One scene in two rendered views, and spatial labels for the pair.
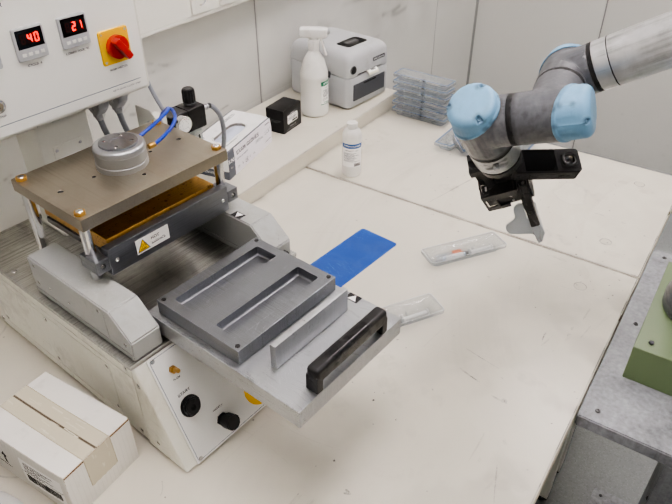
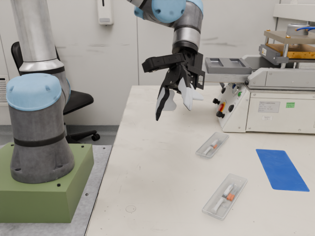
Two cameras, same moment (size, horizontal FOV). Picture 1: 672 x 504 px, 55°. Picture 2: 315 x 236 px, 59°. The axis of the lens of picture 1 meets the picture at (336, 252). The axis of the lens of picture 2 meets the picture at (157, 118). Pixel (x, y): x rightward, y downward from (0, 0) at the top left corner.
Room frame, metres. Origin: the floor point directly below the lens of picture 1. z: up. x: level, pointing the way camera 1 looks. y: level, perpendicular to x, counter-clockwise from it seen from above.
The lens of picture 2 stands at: (1.52, -0.75, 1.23)
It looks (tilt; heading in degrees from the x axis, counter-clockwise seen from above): 23 degrees down; 146
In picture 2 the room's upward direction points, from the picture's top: straight up
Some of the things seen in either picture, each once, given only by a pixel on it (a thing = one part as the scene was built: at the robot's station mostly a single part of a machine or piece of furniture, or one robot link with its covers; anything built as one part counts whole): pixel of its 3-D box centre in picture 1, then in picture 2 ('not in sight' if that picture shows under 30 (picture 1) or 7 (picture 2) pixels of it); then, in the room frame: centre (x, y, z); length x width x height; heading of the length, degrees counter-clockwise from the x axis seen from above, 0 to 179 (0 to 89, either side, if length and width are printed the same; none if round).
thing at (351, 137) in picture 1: (351, 148); not in sight; (1.50, -0.04, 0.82); 0.05 x 0.05 x 0.14
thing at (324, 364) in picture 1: (348, 347); not in sight; (0.61, -0.02, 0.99); 0.15 x 0.02 x 0.04; 141
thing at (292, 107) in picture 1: (283, 115); not in sight; (1.69, 0.15, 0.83); 0.09 x 0.06 x 0.07; 150
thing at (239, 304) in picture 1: (248, 294); (226, 65); (0.72, 0.13, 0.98); 0.20 x 0.17 x 0.03; 141
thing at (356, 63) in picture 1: (339, 66); not in sight; (1.94, -0.01, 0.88); 0.25 x 0.20 x 0.17; 50
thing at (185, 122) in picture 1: (184, 129); not in sight; (1.14, 0.29, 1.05); 0.15 x 0.05 x 0.15; 141
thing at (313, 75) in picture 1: (315, 71); not in sight; (1.79, 0.06, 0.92); 0.09 x 0.08 x 0.25; 84
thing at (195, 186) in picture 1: (132, 186); (295, 45); (0.89, 0.32, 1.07); 0.22 x 0.17 x 0.10; 141
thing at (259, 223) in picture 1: (231, 220); (281, 78); (0.95, 0.18, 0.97); 0.26 x 0.05 x 0.07; 51
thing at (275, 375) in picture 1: (272, 314); (214, 67); (0.69, 0.09, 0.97); 0.30 x 0.22 x 0.08; 51
